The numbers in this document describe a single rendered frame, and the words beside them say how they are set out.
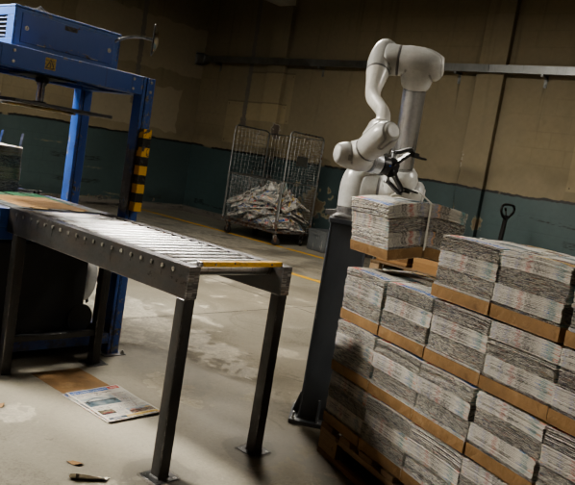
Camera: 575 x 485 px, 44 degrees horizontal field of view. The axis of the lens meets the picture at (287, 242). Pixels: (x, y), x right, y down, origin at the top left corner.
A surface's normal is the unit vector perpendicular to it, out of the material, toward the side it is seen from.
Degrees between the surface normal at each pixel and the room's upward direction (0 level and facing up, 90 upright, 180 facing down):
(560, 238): 90
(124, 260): 90
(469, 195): 90
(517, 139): 90
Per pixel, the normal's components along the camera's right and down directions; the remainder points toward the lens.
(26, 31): 0.73, 0.19
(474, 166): -0.66, -0.03
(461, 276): -0.87, -0.09
